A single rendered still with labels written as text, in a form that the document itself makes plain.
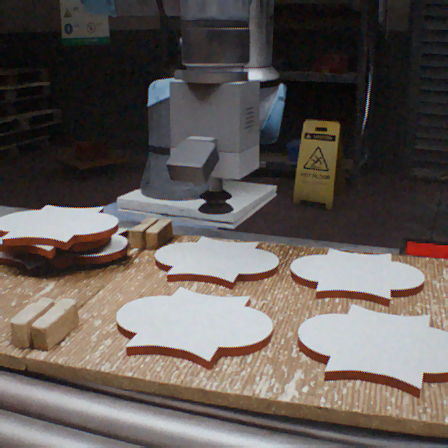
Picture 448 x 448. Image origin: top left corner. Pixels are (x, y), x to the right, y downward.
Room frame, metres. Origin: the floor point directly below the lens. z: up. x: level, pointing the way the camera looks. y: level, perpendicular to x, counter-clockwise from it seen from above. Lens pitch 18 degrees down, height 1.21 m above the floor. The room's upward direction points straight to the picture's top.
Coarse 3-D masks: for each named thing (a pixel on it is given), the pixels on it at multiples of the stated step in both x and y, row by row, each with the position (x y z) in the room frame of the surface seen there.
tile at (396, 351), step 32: (320, 320) 0.50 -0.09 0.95; (352, 320) 0.50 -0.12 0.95; (384, 320) 0.50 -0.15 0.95; (416, 320) 0.50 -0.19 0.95; (320, 352) 0.44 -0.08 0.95; (352, 352) 0.44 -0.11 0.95; (384, 352) 0.44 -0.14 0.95; (416, 352) 0.44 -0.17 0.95; (384, 384) 0.40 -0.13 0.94; (416, 384) 0.39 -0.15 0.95
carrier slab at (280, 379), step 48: (192, 240) 0.75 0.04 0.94; (144, 288) 0.60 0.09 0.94; (192, 288) 0.60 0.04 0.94; (240, 288) 0.60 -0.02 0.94; (288, 288) 0.60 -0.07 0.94; (432, 288) 0.59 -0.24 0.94; (96, 336) 0.49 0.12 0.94; (288, 336) 0.49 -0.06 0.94; (144, 384) 0.42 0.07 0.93; (192, 384) 0.41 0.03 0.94; (240, 384) 0.41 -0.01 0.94; (288, 384) 0.41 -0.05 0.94; (336, 384) 0.41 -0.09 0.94; (432, 384) 0.40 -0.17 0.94; (432, 432) 0.36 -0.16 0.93
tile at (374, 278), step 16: (304, 256) 0.67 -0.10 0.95; (320, 256) 0.67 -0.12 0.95; (336, 256) 0.67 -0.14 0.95; (352, 256) 0.67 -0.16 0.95; (368, 256) 0.67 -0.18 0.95; (384, 256) 0.67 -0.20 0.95; (304, 272) 0.62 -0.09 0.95; (320, 272) 0.62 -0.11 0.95; (336, 272) 0.62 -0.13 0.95; (352, 272) 0.62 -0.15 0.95; (368, 272) 0.62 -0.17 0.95; (384, 272) 0.62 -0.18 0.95; (400, 272) 0.61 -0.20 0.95; (416, 272) 0.61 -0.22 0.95; (320, 288) 0.57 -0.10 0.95; (336, 288) 0.57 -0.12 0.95; (352, 288) 0.57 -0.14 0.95; (368, 288) 0.57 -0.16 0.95; (384, 288) 0.57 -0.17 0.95; (400, 288) 0.57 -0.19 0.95; (416, 288) 0.58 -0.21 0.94; (384, 304) 0.55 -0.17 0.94
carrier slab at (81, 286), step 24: (96, 264) 0.67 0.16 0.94; (120, 264) 0.67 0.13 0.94; (0, 288) 0.59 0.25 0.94; (24, 288) 0.59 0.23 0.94; (48, 288) 0.60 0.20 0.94; (72, 288) 0.60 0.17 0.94; (96, 288) 0.60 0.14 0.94; (0, 312) 0.53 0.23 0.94; (0, 336) 0.48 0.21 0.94; (0, 360) 0.45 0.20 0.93; (24, 360) 0.45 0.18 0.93
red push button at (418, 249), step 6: (408, 246) 0.75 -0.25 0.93; (414, 246) 0.75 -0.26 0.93; (420, 246) 0.75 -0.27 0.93; (426, 246) 0.75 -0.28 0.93; (432, 246) 0.75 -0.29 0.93; (438, 246) 0.75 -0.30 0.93; (444, 246) 0.75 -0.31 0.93; (408, 252) 0.73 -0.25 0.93; (414, 252) 0.73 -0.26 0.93; (420, 252) 0.73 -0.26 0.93; (426, 252) 0.72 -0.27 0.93; (432, 252) 0.72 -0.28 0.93; (438, 252) 0.72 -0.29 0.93; (444, 252) 0.72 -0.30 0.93; (444, 258) 0.70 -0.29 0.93
